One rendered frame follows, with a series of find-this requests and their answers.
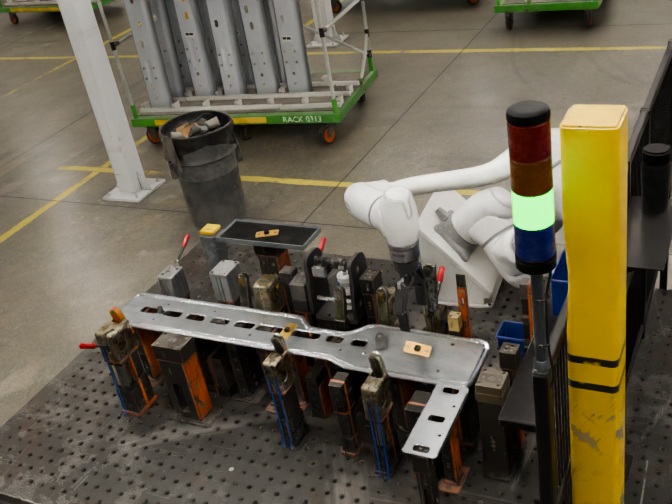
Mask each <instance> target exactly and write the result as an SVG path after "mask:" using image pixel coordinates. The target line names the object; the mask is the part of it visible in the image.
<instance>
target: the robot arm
mask: <svg viewBox="0 0 672 504"><path fill-rule="evenodd" d="M551 141H552V167H553V192H554V217H555V234H556V233H557V232H558V231H559V230H560V229H561V228H562V227H563V210H562V181H561V151H560V128H551ZM507 179H510V165H509V151H508V149H507V150H506V151H505V152H503V153H502V154H501V155H499V156H498V157H497V158H495V159H494V160H492V161H491V162H489V163H486V164H484V165H480V166H476V167H472V168H466V169H460V170H453V171H447V172H440V173H434V174H428V175H421V176H415V177H410V178H406V179H402V180H399V181H395V182H391V183H389V182H387V181H386V180H380V181H374V182H366V183H365V182H359V183H355V184H352V185H351V186H349V187H348V188H347V190H346V192H345V195H344V202H345V205H346V209H347V210H348V212H349V213H350V214H351V215H352V216H353V217H355V218H356V219H357V220H359V221H361V222H362V223H364V224H366V225H368V226H372V227H375V228H376V229H377V230H378V231H379V232H380V233H381V234H382V235H383V236H384V237H386V239H387V246H388V250H389V257H390V259H391V260H392V261H393V267H394V270H395V271H396V272H397V273H398V274H399V282H395V305H394V315H397V316H398V319H399V325H400V330H401V331H406V332H410V323H409V316H408V311H406V308H407V301H408V294H409V291H410V290H411V285H412V283H413V282H414V283H416V284H415V285H414V287H415V294H416V301H417V305H425V306H426V305H427V302H426V294H425V287H424V285H427V281H424V280H426V275H425V273H424V271H423V269H422V267H421V265H420V260H419V256H420V246H419V238H418V233H419V216H418V210H417V206H416V203H415V200H414V198H413V195H418V194H424V193H433V192H442V191H451V190H460V189H469V188H476V187H482V186H486V185H491V184H494V183H498V182H501V181H504V180H507ZM435 213H436V214H437V216H438V217H439V219H440V220H441V222H440V223H439V224H437V225H435V226H434V228H433V229H434V231H435V232H436V233H437V234H439V235H440V236H441V237H442V238H443V239H444V240H445V241H446V242H447V243H448V244H449V245H450V246H451V248H452V249H453V250H454V251H455V252H456V253H457V254H458V255H459V256H460V258H461V259H462V260H463V261H464V262H467V261H468V260H469V258H470V255H471V254H472V253H473V251H474V250H475V249H476V247H477V246H481V247H482V248H483V250H484V251H485V253H486V255H487V256H488V258H489V260H490V261H491V263H492V264H493V266H494V267H495V268H496V270H497V271H498V272H499V274H500V275H501V276H502V277H503V278H504V279H505V280H506V281H507V282H508V283H509V284H511V285H512V286H514V287H516V288H519V284H520V282H521V280H522V278H523V277H529V278H530V275H527V274H524V273H522V272H520V271H519V270H518V269H517V268H516V263H515V239H514V224H513V209H512V195H511V194H510V193H509V192H508V191H507V190H506V189H504V188H502V187H492V188H488V189H485V190H482V191H480V192H478V193H476V194H474V195H473V196H471V197H470V198H469V199H468V200H466V201H465V202H464V203H463V204H462V205H461V206H460V207H459V208H458V209H457V210H456V211H455V212H454V211H453V210H449V211H448V212H446V211H445V210H444V209H442V208H441V207H439V208H438V209H437V210H436V211H435ZM405 286H406V287H408V288H404V287H405Z"/></svg>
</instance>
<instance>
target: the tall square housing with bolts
mask: <svg viewBox="0 0 672 504"><path fill-rule="evenodd" d="M240 273H242V271H241V267H240V264H239V262H238V261H231V260H222V261H220V262H219V263H218V264H217V265H216V266H215V267H214V268H213V269H212V270H211V271H210V272H209V276H210V279H211V283H212V286H213V290H214V293H215V297H216V301H218V302H219V303H220V304H227V305H234V306H241V302H240V294H239V285H238V275H239V274H240Z"/></svg>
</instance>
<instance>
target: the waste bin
mask: <svg viewBox="0 0 672 504"><path fill-rule="evenodd" d="M159 137H160V141H161V142H162V143H163V148H164V158H165V160H166V161H167V164H168V168H169V171H170V175H171V178H172V180H175V179H179V182H180V186H181V189H182V192H183V195H184V198H185V201H186V204H187V207H188V210H189V213H190V216H191V218H192V221H193V224H194V226H195V227H196V228H197V229H199V230H201V229H202V228H203V227H204V226H206V225H207V224H216V225H220V226H221V228H219V229H223V230H225V229H226V228H227V227H228V226H229V225H230V224H231V223H232V222H233V221H234V220H235V219H239V220H243V219H244V218H245V217H246V215H247V207H246V202H245V197H244V192H243V187H242V182H241V177H240V172H239V167H238V162H241V161H243V158H242V154H241V150H240V146H239V142H238V141H237V139H236V135H235V132H234V122H233V119H232V117H231V116H230V115H229V114H227V113H225V112H222V111H216V110H197V111H192V112H187V113H184V114H181V115H178V116H176V117H174V118H172V119H170V120H168V121H167V122H165V123H164V124H163V125H162V126H161V127H160V128H159Z"/></svg>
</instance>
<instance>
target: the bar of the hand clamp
mask: <svg viewBox="0 0 672 504"><path fill-rule="evenodd" d="M423 271H424V273H425V275H426V280H424V281H427V285H424V287H425V294H426V302H427V305H426V306H425V308H426V316H428V315H429V314H430V311H429V308H430V303H434V317H437V315H436V309H437V307H438V291H437V274H436V264H429V263H425V264H424V265H423Z"/></svg>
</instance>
